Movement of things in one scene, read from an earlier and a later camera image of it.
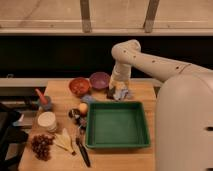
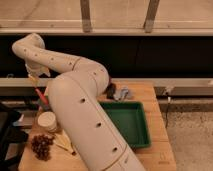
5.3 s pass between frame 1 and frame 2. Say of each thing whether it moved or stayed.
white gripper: moved
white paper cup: stayed
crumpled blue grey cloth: stayed
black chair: stayed
